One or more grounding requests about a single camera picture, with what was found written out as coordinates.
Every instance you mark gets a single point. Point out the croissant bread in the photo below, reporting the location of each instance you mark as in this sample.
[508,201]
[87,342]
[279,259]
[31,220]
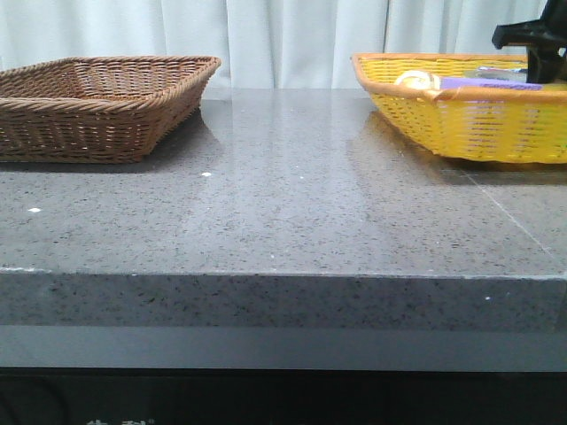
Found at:
[419,79]

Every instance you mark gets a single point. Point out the brown wicker basket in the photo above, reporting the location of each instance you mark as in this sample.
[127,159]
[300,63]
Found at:
[98,110]

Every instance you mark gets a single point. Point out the purple snack packet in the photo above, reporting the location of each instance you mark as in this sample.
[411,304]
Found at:
[486,72]

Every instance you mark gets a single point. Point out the white curtain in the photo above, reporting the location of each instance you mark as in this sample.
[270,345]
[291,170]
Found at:
[261,44]

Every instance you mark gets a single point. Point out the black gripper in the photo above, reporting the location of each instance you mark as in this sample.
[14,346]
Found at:
[545,42]

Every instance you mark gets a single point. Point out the purple foam block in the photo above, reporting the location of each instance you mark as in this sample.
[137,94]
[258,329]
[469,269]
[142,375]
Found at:
[461,82]

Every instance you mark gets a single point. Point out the yellow wicker basket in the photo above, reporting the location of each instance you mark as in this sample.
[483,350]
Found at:
[505,125]

